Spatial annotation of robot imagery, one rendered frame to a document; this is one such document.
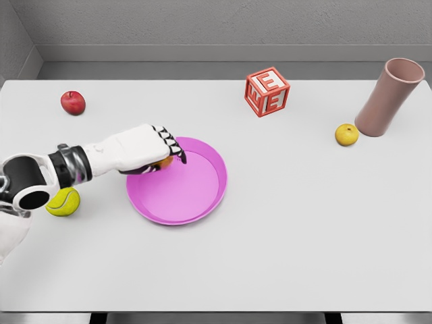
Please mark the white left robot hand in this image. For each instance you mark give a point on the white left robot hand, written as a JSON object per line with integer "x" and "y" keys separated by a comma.
{"x": 143, "y": 145}

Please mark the yellow lemon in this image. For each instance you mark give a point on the yellow lemon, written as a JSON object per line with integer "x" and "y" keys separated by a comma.
{"x": 165, "y": 163}

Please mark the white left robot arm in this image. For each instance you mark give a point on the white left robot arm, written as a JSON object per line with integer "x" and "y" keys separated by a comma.
{"x": 50, "y": 168}

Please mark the pink round plate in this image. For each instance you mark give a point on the pink round plate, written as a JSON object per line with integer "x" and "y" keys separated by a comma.
{"x": 179, "y": 185}

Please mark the red apple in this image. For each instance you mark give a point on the red apple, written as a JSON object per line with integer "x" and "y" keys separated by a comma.
{"x": 72, "y": 102}

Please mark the yellow-green tennis ball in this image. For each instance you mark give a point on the yellow-green tennis ball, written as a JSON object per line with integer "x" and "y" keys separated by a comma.
{"x": 64, "y": 202}

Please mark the red letter block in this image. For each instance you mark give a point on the red letter block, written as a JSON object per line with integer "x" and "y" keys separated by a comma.
{"x": 266, "y": 91}

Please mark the yellow pear fruit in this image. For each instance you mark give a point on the yellow pear fruit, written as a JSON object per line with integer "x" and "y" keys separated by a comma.
{"x": 346, "y": 134}

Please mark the dusty pink tall cup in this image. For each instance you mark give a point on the dusty pink tall cup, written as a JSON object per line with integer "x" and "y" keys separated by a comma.
{"x": 388, "y": 98}

